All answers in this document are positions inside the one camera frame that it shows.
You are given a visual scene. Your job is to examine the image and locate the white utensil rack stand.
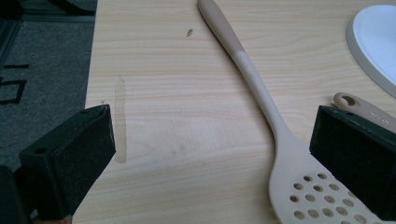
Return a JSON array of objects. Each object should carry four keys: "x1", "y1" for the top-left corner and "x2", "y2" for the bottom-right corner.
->
[{"x1": 345, "y1": 4, "x2": 396, "y2": 100}]

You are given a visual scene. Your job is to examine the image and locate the metal floor rail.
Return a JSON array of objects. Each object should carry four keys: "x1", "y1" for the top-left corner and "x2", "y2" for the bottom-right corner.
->
[{"x1": 0, "y1": 18, "x2": 22, "y2": 68}]

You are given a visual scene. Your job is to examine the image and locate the beige slotted spatula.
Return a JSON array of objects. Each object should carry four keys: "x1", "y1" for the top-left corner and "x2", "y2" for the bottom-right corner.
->
[{"x1": 332, "y1": 91, "x2": 396, "y2": 134}]

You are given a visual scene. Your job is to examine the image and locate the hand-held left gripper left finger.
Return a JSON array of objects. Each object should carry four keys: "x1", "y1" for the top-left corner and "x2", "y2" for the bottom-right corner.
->
[{"x1": 19, "y1": 104, "x2": 117, "y2": 221}]

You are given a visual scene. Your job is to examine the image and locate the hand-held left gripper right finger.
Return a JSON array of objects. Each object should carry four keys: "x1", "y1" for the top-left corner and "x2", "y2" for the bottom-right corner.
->
[{"x1": 309, "y1": 105, "x2": 396, "y2": 222}]

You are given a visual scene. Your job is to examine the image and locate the beige perforated skimmer spatula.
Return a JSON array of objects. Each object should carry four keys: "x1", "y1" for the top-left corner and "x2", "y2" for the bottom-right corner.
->
[{"x1": 196, "y1": 0, "x2": 389, "y2": 224}]

